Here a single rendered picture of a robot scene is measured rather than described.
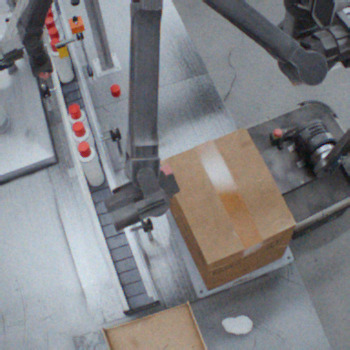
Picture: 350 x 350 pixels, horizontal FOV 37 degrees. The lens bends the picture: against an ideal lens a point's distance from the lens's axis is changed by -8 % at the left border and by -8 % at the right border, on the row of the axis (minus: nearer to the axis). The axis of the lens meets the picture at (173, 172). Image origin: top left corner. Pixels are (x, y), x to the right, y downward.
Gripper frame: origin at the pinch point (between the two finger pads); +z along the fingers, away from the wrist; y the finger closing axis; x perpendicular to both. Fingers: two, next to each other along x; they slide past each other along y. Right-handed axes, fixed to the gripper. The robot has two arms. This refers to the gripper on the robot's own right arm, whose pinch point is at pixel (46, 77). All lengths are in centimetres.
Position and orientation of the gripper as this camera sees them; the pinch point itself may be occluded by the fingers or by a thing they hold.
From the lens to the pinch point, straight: 177.7
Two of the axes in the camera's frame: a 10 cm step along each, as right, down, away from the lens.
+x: 9.4, -3.3, 1.0
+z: 0.6, 4.5, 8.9
